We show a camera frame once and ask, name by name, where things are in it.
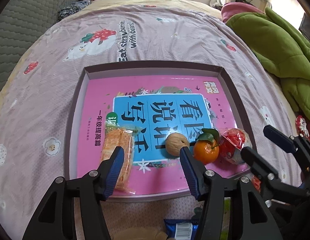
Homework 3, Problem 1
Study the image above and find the blue snack packet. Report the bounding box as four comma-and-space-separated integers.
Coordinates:
164, 219, 199, 240

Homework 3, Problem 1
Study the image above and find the red foil candy wrapper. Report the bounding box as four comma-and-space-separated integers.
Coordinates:
295, 115, 309, 139

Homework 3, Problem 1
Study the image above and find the surprise egg toy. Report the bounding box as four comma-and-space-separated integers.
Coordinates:
219, 128, 252, 165
251, 176, 261, 193

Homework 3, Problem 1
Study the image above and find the orange packaged cracker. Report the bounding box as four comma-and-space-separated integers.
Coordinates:
101, 122, 140, 194

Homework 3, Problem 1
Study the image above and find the walnut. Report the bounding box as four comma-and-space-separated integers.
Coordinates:
165, 133, 190, 157

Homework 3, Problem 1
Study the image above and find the dark patterned cloth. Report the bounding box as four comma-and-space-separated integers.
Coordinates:
58, 0, 92, 21

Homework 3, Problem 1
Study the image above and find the pink strawberry bedsheet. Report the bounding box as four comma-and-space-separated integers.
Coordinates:
0, 0, 301, 239

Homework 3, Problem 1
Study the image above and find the black wall television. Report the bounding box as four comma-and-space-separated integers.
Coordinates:
299, 14, 310, 42

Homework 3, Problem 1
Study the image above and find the grey quilted headboard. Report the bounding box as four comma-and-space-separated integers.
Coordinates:
0, 0, 77, 92

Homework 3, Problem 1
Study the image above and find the beige mesh drawstring pouch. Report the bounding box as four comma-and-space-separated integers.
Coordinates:
112, 227, 174, 240

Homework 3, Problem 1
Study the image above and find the green plush blanket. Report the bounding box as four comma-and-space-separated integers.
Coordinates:
226, 8, 310, 120

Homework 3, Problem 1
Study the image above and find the pink pillow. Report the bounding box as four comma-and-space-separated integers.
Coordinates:
221, 2, 264, 23

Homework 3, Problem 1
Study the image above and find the orange tangerine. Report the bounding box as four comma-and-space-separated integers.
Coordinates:
193, 128, 220, 165

